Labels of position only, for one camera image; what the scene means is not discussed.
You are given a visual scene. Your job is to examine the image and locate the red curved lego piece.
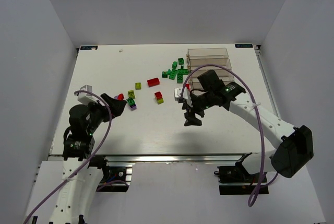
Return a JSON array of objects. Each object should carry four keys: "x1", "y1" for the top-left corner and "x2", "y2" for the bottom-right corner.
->
[{"x1": 117, "y1": 93, "x2": 124, "y2": 100}]

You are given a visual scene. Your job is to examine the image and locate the red small lego brick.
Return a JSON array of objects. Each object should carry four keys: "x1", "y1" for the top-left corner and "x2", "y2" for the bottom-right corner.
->
[{"x1": 154, "y1": 91, "x2": 162, "y2": 100}]

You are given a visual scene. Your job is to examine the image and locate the red long lego brick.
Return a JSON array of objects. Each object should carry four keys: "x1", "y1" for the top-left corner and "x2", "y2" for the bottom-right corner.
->
[{"x1": 147, "y1": 77, "x2": 160, "y2": 87}]

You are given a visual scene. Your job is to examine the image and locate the lime lego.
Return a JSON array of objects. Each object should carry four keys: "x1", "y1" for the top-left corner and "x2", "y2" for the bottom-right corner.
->
[{"x1": 157, "y1": 98, "x2": 164, "y2": 104}]

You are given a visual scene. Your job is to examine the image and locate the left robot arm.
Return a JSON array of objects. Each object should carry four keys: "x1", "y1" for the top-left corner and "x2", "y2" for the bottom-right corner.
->
[{"x1": 24, "y1": 89, "x2": 127, "y2": 223}]

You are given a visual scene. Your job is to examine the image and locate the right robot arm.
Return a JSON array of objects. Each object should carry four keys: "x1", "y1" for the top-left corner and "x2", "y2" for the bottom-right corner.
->
[{"x1": 174, "y1": 70, "x2": 314, "y2": 180}]

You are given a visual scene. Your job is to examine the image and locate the green lego on purple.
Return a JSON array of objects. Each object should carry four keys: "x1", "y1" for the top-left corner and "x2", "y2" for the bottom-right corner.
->
[{"x1": 127, "y1": 98, "x2": 135, "y2": 107}]

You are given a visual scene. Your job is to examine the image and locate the purple lego base brick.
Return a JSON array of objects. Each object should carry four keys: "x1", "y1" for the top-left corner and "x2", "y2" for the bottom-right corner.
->
[{"x1": 130, "y1": 104, "x2": 137, "y2": 110}]

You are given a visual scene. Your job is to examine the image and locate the green lego brick lower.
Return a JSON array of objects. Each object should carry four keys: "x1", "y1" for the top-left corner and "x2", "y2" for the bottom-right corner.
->
[{"x1": 177, "y1": 74, "x2": 184, "y2": 84}]

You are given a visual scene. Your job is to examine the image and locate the green flat lego plate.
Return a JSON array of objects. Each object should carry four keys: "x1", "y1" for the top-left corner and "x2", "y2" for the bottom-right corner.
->
[{"x1": 177, "y1": 69, "x2": 189, "y2": 75}]

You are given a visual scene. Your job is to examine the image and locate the green long lego brick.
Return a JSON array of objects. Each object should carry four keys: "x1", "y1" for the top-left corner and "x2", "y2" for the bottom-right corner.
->
[{"x1": 169, "y1": 69, "x2": 178, "y2": 80}]

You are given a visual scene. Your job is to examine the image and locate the clear compartment organizer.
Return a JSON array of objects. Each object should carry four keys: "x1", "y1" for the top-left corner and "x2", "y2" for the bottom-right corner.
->
[{"x1": 187, "y1": 48, "x2": 234, "y2": 89}]

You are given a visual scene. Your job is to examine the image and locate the green lego brick top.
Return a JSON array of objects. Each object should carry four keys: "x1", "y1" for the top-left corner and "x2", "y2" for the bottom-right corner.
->
[{"x1": 178, "y1": 58, "x2": 184, "y2": 65}]

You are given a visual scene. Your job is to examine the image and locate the green lego brick left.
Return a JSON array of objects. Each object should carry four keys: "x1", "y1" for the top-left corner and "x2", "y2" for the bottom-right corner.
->
[{"x1": 162, "y1": 71, "x2": 170, "y2": 78}]

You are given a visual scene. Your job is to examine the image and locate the green lego brick small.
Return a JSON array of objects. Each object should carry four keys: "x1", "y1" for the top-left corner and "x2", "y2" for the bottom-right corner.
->
[{"x1": 172, "y1": 61, "x2": 178, "y2": 69}]

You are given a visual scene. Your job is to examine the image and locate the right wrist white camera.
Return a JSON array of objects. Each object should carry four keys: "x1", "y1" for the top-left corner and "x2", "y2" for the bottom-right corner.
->
[{"x1": 174, "y1": 87, "x2": 191, "y2": 103}]

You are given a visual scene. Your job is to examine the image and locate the wrist white camera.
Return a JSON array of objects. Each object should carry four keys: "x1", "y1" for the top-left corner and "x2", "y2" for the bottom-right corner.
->
[
  {"x1": 174, "y1": 87, "x2": 191, "y2": 103},
  {"x1": 77, "y1": 85, "x2": 97, "y2": 106}
]

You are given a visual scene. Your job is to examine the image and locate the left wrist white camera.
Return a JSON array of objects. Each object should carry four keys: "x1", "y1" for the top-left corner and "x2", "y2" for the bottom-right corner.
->
[{"x1": 77, "y1": 85, "x2": 97, "y2": 106}]

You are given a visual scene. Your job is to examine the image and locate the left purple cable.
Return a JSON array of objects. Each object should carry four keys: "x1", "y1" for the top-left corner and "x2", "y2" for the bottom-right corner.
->
[{"x1": 22, "y1": 90, "x2": 129, "y2": 224}]

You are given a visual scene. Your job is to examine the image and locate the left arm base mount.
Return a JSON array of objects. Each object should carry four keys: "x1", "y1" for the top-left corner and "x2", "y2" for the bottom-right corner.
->
[{"x1": 91, "y1": 156, "x2": 133, "y2": 193}]

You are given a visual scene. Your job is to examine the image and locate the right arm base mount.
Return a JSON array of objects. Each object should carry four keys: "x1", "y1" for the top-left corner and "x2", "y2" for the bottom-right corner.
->
[{"x1": 214, "y1": 166, "x2": 259, "y2": 195}]

